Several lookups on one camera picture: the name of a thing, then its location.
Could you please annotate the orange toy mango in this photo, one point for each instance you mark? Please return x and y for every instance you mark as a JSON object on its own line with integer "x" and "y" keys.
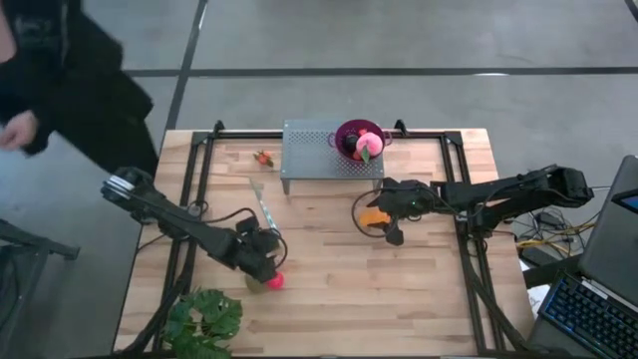
{"x": 373, "y": 218}

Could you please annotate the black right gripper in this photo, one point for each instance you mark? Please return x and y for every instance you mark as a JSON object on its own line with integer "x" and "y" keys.
{"x": 414, "y": 199}

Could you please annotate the clear blue rod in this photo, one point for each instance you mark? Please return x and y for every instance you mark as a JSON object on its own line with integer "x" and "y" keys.
{"x": 264, "y": 204}

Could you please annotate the black side table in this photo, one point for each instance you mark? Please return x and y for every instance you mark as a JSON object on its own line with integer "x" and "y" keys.
{"x": 30, "y": 244}

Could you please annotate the green artificial monstera plant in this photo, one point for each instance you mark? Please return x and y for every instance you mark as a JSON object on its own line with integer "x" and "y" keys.
{"x": 199, "y": 324}

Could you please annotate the black aluminium rig frame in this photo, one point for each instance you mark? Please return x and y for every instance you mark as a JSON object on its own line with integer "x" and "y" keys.
{"x": 239, "y": 134}

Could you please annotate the brown toy kiwi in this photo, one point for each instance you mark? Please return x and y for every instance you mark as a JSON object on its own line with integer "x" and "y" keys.
{"x": 254, "y": 286}

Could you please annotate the grey laptop with backlit keyboard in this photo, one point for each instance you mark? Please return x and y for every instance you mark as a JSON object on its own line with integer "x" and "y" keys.
{"x": 608, "y": 249}

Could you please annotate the red toy apple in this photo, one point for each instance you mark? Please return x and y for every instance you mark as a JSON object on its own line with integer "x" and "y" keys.
{"x": 276, "y": 283}

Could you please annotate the black power adapter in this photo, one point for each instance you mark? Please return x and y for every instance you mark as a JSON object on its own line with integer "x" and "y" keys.
{"x": 549, "y": 218}

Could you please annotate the white paper sheet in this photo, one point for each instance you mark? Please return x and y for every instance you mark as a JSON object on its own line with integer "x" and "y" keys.
{"x": 537, "y": 299}

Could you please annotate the grey perforated metal stand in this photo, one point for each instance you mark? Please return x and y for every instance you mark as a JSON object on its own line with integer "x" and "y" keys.
{"x": 304, "y": 159}

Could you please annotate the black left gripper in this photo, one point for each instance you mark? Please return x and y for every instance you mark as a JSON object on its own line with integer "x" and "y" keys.
{"x": 259, "y": 249}

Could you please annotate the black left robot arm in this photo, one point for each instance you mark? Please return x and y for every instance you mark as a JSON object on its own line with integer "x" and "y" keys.
{"x": 179, "y": 222}

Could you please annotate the person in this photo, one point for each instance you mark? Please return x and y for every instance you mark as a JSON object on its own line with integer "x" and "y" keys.
{"x": 75, "y": 75}

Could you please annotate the purple perforated colander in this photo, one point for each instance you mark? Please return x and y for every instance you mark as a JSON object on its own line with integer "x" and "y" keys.
{"x": 341, "y": 134}

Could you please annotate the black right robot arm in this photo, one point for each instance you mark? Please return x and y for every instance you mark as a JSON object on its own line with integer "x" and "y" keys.
{"x": 513, "y": 194}

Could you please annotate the black toy avocado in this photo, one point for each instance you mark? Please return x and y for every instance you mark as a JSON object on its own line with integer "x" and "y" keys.
{"x": 350, "y": 143}

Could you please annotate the pink toy peach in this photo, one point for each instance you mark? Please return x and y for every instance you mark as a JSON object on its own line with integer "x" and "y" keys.
{"x": 370, "y": 143}

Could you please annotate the person's hand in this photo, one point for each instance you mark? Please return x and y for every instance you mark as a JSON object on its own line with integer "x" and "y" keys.
{"x": 17, "y": 130}

